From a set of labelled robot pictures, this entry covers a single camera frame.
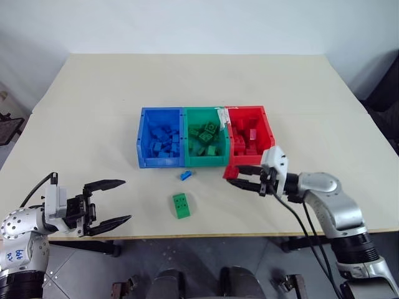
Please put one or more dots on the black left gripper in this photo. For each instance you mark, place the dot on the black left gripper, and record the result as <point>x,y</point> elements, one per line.
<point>79,210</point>

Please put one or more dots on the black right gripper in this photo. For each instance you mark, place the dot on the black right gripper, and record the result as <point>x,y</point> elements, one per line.
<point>268,182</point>

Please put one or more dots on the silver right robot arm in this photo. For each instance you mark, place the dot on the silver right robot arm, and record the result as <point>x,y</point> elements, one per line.
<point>339,202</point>

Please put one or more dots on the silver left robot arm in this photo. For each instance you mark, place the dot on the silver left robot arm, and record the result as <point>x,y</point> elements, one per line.
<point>18,224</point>

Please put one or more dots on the tall red toy block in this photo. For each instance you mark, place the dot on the tall red toy block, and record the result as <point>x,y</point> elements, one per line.
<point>253,134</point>

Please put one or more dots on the black table foot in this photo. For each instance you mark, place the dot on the black table foot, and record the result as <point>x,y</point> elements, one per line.
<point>93,246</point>
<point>299,243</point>

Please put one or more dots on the green plastic bin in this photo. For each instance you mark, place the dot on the green plastic bin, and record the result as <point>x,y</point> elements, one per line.
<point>205,161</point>

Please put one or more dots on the red plastic bin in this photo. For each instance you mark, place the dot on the red plastic bin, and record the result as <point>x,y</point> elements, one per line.
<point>267,130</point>

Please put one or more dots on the green square studded block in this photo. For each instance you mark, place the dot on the green square studded block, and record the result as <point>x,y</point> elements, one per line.
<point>204,136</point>

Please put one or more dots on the small blue toy block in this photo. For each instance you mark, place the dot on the small blue toy block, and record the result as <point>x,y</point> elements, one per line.
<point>186,176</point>

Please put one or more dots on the light green square block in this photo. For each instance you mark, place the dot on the light green square block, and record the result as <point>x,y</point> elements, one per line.
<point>211,127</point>

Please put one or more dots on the white torn label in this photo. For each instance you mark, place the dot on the white torn label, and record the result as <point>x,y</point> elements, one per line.
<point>222,118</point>

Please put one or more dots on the dark green toy block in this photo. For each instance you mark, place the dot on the dark green toy block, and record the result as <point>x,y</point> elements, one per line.
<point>193,131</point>

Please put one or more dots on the large green studded block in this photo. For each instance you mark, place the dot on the large green studded block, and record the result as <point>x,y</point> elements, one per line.
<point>181,206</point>

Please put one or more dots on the blue plastic bin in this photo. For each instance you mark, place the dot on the blue plastic bin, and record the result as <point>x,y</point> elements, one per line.
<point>143,137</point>

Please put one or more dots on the dark rounded shape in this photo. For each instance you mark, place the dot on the dark rounded shape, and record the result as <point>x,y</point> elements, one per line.
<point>240,283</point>
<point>166,285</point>

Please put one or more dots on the dark side furniture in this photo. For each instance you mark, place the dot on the dark side furniture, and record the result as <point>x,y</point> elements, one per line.
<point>9,127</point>

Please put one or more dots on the black chair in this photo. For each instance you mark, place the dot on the black chair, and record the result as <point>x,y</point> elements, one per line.
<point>383,93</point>

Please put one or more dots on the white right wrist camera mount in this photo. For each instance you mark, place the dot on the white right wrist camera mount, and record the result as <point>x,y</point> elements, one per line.
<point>277,162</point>

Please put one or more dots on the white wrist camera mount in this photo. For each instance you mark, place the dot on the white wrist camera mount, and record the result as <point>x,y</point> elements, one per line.
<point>277,162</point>
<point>55,199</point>

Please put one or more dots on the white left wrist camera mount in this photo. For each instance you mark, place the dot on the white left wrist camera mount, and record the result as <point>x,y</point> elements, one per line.
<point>55,199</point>

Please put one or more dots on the brown metal bracket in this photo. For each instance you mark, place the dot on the brown metal bracket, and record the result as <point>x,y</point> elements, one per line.
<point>123,288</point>
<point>291,285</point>

